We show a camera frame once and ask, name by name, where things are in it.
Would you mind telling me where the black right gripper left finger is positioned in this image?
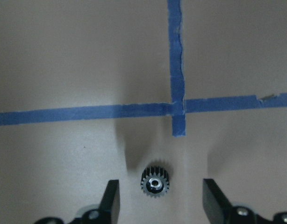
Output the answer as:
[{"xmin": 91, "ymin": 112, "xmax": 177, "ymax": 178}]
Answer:
[{"xmin": 33, "ymin": 179, "xmax": 121, "ymax": 224}]

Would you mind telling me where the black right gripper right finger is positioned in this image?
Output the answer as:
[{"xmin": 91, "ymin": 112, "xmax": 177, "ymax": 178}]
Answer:
[{"xmin": 202, "ymin": 179, "xmax": 287, "ymax": 224}]

